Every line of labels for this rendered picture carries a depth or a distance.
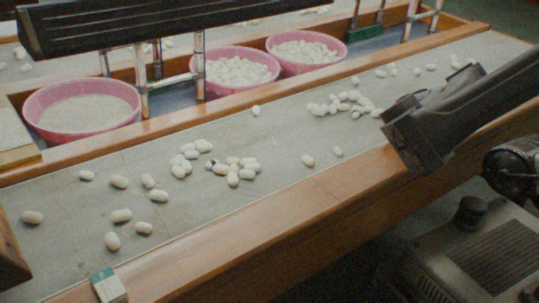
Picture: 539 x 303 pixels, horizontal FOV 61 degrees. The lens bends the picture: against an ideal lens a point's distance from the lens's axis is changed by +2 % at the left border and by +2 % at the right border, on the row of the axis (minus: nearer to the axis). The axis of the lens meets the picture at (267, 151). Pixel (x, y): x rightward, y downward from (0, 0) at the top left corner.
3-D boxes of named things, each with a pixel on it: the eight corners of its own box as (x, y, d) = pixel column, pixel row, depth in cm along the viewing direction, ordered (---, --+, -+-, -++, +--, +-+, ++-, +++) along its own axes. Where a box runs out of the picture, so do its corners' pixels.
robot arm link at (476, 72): (447, 166, 61) (402, 99, 62) (412, 183, 65) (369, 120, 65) (505, 93, 94) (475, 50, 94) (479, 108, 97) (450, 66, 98)
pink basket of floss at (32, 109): (160, 116, 126) (157, 86, 121) (117, 175, 105) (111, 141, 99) (68, 101, 129) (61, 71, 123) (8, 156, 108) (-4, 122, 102)
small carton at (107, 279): (128, 300, 69) (127, 291, 67) (105, 312, 67) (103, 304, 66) (113, 273, 72) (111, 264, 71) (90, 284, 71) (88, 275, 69)
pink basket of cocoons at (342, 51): (358, 79, 153) (364, 52, 147) (298, 99, 139) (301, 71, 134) (306, 50, 169) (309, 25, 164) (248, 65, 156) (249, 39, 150)
